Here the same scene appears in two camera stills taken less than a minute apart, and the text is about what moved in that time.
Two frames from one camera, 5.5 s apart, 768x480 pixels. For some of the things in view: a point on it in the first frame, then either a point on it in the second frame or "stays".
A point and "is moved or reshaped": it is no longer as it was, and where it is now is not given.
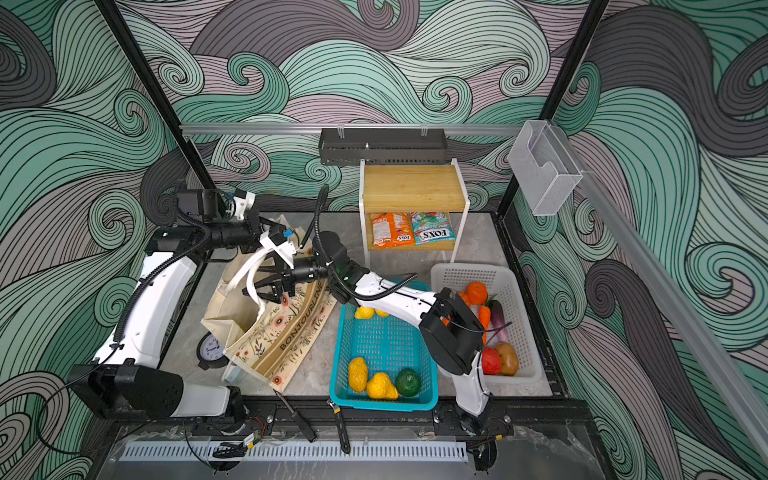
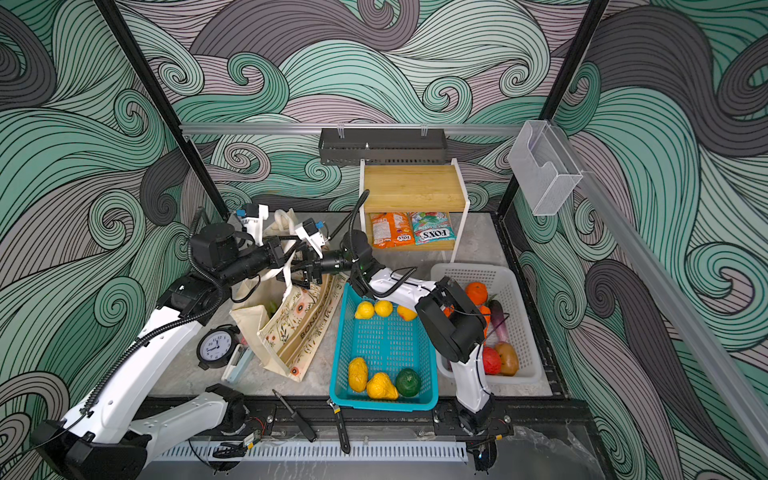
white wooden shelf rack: x=413 y=188 stays
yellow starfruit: x=357 y=374 stays
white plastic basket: x=501 y=282 stays
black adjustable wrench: x=344 y=440 stays
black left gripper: x=254 y=233 → x=274 y=252
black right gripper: x=290 y=277 → x=318 y=268
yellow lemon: x=364 y=313 stays
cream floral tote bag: x=264 y=339 is moved or reshaped
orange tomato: x=477 y=293 stays
